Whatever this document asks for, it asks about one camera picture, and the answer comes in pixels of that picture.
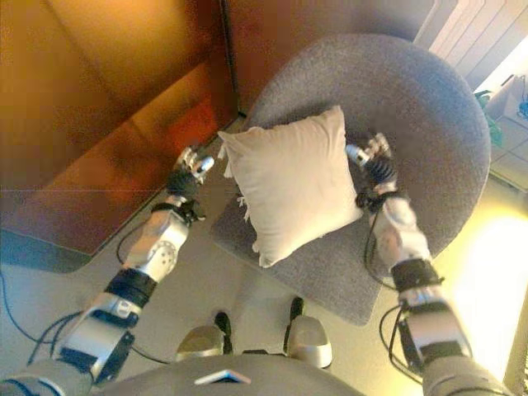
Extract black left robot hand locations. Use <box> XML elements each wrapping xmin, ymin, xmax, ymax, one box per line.
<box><xmin>165</xmin><ymin>144</ymin><xmax>215</xmax><ymax>199</ymax></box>

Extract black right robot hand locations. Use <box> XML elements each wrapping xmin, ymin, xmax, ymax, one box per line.
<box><xmin>345</xmin><ymin>131</ymin><xmax>399</xmax><ymax>195</ymax></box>

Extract white fringed cushion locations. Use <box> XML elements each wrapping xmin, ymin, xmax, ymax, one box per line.
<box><xmin>217</xmin><ymin>105</ymin><xmax>365</xmax><ymax>269</ymax></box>

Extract grey fabric armchair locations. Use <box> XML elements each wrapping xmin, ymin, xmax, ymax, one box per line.
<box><xmin>210</xmin><ymin>32</ymin><xmax>492</xmax><ymax>328</ymax></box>

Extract green potted plant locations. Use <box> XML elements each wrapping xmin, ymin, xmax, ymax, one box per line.
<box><xmin>474</xmin><ymin>90</ymin><xmax>504</xmax><ymax>145</ymax></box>

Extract white bedside cabinet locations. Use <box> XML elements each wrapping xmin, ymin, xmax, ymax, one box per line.
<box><xmin>482</xmin><ymin>73</ymin><xmax>528</xmax><ymax>191</ymax></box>

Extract silver left robot leg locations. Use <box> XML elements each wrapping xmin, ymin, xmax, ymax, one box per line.
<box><xmin>176</xmin><ymin>311</ymin><xmax>234</xmax><ymax>363</ymax></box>

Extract silver robot leg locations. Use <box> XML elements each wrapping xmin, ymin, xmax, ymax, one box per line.
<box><xmin>284</xmin><ymin>296</ymin><xmax>333</xmax><ymax>370</ymax></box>
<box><xmin>176</xmin><ymin>311</ymin><xmax>234</xmax><ymax>363</ymax></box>

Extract silver right robot leg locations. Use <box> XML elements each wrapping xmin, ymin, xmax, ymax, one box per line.
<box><xmin>284</xmin><ymin>296</ymin><xmax>333</xmax><ymax>370</ymax></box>

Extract grey robot torso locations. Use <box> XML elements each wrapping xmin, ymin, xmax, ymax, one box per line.
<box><xmin>97</xmin><ymin>355</ymin><xmax>364</xmax><ymax>396</ymax></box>

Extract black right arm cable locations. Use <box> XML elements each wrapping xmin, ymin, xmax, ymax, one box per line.
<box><xmin>362</xmin><ymin>205</ymin><xmax>426</xmax><ymax>384</ymax></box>

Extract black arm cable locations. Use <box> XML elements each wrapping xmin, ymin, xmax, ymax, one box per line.
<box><xmin>26</xmin><ymin>222</ymin><xmax>170</xmax><ymax>372</ymax></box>
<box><xmin>362</xmin><ymin>205</ymin><xmax>426</xmax><ymax>384</ymax></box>

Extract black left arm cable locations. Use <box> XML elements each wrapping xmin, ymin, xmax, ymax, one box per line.
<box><xmin>26</xmin><ymin>222</ymin><xmax>170</xmax><ymax>372</ymax></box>

